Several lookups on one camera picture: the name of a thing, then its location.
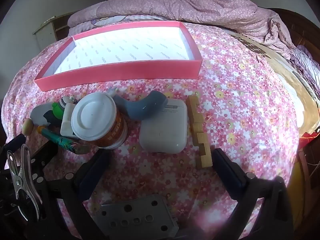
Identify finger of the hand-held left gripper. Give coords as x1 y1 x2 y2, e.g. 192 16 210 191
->
4 134 26 155
30 141 59 173

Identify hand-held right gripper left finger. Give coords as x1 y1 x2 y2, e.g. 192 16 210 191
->
44 149 112 240

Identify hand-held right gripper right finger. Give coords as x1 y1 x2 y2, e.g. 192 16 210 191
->
212 148 293 240

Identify green patterned pen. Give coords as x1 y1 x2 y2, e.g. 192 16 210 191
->
37 126 88 155

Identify light blue teardrop case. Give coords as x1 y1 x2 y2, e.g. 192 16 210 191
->
30 104 63 128

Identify notched wooden block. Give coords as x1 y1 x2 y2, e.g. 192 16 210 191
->
186 95 213 169

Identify grey perforated metal plate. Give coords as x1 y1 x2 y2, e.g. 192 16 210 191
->
92 194 179 238

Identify white charging case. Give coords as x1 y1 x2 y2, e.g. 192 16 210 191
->
139 99 188 154

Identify pink cardboard box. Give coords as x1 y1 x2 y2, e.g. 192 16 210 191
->
34 21 203 92

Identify metal spring clip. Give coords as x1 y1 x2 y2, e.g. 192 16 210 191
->
7 144 43 222

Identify green toy figure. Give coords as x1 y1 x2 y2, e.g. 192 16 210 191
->
52 102 66 120

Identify orange can with white lid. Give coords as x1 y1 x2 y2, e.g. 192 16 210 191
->
71 92 128 150

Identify grey striped toy figure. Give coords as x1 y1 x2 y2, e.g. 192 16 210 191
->
60 95 77 108

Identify pink floral bedsheet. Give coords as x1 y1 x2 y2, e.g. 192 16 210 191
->
4 21 307 240

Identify blue-grey curved plastic piece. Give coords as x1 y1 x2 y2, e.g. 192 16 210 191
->
114 91 168 120

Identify red cloth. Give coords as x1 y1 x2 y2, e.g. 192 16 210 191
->
299 130 320 152

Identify golden beige mat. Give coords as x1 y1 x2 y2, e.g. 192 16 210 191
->
225 29 320 135

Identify pale wooden side cabinet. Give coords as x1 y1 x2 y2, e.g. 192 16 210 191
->
32 11 78 52

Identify shiny purple cloth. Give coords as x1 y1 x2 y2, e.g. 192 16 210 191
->
290 45 320 98

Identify cartoon printed cloth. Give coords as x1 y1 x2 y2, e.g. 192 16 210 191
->
87 15 140 28

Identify dark wooden headboard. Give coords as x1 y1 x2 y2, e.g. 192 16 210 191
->
271 7 320 63

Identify purple floral quilt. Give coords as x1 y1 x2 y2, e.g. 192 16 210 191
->
67 0 297 53

